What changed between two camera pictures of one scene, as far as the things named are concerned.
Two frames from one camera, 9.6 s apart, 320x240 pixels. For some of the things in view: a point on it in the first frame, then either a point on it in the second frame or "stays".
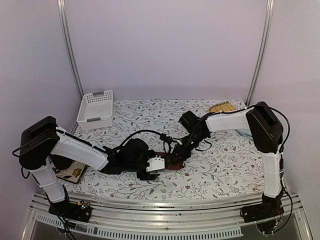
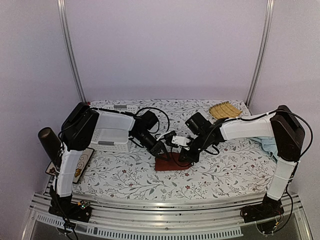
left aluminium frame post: [69, 45] stays
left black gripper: [146, 177] -> [159, 147]
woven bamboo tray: [225, 106] stays
